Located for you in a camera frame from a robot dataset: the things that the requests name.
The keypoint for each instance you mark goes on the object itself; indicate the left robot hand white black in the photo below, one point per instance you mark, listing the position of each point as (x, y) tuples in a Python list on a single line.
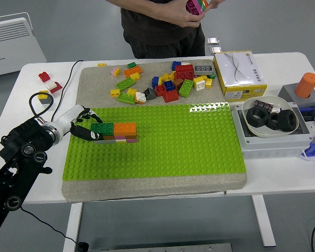
[(68, 119)]

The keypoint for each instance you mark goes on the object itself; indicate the person's right hand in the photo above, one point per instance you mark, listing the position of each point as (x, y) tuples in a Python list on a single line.
[(179, 13)]

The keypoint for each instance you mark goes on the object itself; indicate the person's left hand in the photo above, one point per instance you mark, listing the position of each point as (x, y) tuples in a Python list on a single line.
[(214, 2)]

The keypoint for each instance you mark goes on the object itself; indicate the orange long brick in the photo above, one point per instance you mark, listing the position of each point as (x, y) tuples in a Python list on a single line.
[(132, 71), (206, 4), (124, 129)]

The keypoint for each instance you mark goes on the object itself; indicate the dark green long brick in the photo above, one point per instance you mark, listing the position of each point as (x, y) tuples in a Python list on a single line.
[(102, 128), (201, 4)]

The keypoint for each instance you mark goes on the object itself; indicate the magenta square brick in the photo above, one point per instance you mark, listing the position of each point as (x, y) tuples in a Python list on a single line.
[(194, 8)]

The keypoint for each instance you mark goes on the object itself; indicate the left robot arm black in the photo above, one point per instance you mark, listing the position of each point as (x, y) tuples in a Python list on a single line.
[(23, 141)]

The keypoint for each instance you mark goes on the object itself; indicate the red slope brick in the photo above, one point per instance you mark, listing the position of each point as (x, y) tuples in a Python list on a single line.
[(57, 87)]

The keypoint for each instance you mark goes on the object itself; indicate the grey flat brick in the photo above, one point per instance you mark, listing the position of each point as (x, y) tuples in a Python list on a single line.
[(106, 142)]

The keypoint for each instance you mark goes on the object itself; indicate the brown brick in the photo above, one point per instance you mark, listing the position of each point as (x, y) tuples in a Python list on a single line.
[(109, 137), (131, 136), (178, 83)]

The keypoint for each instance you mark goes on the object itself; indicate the small white brick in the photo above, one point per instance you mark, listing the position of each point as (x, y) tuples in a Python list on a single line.
[(185, 63)]

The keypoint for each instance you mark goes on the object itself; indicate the blue brick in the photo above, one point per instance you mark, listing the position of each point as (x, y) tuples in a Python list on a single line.
[(155, 81), (176, 65), (169, 85)]

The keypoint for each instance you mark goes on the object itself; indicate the pink white brick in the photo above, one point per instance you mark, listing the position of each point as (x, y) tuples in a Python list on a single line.
[(120, 138)]

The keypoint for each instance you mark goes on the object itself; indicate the large red brick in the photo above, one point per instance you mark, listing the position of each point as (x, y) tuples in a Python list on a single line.
[(184, 71)]

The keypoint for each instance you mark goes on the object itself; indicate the lime green brick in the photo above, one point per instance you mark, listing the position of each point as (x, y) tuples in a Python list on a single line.
[(125, 84), (186, 88), (126, 98)]

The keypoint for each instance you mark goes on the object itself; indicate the grey three-hole brick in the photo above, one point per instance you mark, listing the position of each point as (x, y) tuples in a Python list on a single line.
[(204, 69)]

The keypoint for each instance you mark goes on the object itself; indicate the small flat yellow brick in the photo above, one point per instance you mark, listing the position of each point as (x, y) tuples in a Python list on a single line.
[(102, 64)]

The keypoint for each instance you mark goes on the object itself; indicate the pink yellow small brick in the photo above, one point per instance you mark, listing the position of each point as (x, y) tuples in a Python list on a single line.
[(115, 71)]

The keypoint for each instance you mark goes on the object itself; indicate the magenta flat brick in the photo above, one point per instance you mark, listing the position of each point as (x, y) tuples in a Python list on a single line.
[(132, 141)]

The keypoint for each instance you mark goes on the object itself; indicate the small green brick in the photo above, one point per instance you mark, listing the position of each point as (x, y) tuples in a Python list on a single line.
[(132, 65)]

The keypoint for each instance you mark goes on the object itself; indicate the white yellow brick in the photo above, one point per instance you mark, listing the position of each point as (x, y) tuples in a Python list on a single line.
[(199, 84)]

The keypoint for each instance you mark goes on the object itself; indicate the white orange brick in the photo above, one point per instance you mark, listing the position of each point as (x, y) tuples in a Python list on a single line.
[(140, 97)]

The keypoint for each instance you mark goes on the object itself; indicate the dark grey slope brick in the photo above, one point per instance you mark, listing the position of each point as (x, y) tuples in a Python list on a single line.
[(150, 94)]

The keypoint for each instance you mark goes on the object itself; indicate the green studded baseplate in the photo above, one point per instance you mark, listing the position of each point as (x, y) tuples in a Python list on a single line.
[(160, 149)]

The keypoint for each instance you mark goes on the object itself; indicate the person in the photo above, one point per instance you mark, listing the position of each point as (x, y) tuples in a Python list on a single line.
[(147, 29)]

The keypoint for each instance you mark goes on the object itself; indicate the silver floor socket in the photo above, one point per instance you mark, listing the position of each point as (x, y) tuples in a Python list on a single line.
[(215, 50), (212, 41)]

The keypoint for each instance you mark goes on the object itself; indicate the grey-brown mat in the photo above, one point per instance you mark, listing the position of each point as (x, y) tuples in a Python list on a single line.
[(94, 88)]

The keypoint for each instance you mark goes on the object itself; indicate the small dark green piece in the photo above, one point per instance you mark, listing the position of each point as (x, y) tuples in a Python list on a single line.
[(212, 75)]

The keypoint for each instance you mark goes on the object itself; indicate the white yellow cardboard box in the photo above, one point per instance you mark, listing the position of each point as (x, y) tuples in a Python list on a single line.
[(239, 72)]

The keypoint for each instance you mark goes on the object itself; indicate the white panel heater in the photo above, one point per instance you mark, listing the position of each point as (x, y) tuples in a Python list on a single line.
[(13, 52)]

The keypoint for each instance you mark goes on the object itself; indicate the white table leg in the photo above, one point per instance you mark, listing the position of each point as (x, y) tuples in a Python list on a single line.
[(263, 221), (73, 227)]

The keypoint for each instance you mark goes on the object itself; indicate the dark circuit board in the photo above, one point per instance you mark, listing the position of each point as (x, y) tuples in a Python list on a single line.
[(264, 104)]

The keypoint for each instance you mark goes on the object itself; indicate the grey holder block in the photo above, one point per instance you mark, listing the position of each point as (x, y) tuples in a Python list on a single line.
[(286, 93)]

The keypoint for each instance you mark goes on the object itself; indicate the white bowl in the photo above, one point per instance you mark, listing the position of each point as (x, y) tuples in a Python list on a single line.
[(277, 100)]

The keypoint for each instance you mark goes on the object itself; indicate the large black hex nut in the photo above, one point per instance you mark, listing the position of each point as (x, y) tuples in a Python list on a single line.
[(251, 118), (292, 125)]

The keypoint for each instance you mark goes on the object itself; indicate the orange cylinder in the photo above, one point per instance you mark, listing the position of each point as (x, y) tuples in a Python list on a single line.
[(306, 84)]

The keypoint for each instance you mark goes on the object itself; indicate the black plug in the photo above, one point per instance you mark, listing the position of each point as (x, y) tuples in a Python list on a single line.
[(83, 246)]

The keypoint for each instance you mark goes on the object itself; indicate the small black hex nut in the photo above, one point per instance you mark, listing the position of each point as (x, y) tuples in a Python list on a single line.
[(272, 125)]

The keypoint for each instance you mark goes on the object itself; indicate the blue block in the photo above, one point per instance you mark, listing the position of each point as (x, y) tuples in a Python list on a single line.
[(306, 109)]

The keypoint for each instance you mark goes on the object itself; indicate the grey junction box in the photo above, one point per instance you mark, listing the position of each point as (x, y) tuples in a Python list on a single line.
[(265, 145)]

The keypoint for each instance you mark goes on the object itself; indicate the grey metal plate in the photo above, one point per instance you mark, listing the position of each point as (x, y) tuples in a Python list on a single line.
[(168, 248)]

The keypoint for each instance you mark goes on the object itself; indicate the white zip tie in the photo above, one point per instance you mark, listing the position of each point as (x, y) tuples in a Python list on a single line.
[(306, 156)]

